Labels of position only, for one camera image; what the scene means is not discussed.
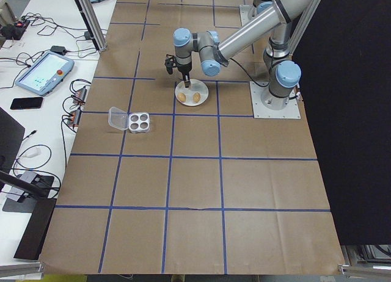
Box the white round plate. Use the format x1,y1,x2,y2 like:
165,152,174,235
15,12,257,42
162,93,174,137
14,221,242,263
175,79,210,107

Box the small black red usb device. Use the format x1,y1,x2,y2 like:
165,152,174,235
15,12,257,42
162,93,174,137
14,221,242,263
62,109,82,131
70,85,90,105

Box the black smartphone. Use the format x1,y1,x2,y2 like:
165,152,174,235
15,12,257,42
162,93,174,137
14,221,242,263
10,96,45,111

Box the black power strip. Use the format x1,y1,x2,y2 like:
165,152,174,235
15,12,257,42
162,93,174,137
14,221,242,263
12,18,31,31

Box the black desk device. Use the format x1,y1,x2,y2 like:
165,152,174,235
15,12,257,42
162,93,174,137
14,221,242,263
0,24,24,41

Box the black monitor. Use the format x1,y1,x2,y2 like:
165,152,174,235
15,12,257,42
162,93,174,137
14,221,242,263
0,106,26,175

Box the black stand base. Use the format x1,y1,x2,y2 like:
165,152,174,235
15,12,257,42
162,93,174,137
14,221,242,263
2,171,56,213

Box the black flat board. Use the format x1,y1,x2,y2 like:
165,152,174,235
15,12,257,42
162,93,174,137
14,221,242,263
13,198,57,261

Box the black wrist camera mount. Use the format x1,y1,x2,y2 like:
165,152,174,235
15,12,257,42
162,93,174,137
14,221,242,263
164,52,179,76

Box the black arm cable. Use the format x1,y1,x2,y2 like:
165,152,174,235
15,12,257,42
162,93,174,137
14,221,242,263
164,51,302,87

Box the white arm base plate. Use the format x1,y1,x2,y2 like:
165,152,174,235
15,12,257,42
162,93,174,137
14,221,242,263
249,80,302,120
239,4,256,28

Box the aluminium desk side post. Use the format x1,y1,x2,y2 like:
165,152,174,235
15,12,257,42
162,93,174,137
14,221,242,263
69,0,108,52

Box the aluminium frame post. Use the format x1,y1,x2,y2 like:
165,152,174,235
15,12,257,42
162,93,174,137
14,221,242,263
288,0,327,56

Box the black frame cover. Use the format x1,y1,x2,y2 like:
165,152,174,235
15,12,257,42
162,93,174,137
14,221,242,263
290,0,391,247

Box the metal frame bars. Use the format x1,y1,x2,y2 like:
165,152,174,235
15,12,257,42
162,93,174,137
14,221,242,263
341,244,391,264

